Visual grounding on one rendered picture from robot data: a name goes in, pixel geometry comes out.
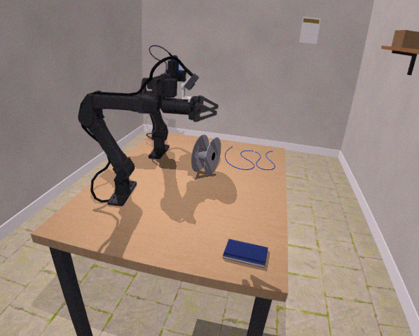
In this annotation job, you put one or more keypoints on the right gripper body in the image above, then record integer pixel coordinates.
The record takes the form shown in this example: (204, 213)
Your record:
(182, 105)

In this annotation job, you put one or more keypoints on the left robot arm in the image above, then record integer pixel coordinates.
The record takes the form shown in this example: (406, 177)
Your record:
(161, 127)

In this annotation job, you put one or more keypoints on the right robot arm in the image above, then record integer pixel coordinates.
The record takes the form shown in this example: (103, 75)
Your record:
(91, 112)

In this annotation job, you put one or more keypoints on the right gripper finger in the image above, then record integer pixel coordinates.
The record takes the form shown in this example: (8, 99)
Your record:
(211, 102)
(197, 112)

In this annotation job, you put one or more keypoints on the grey disc with black centre hole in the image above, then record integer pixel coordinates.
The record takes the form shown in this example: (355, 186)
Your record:
(206, 154)

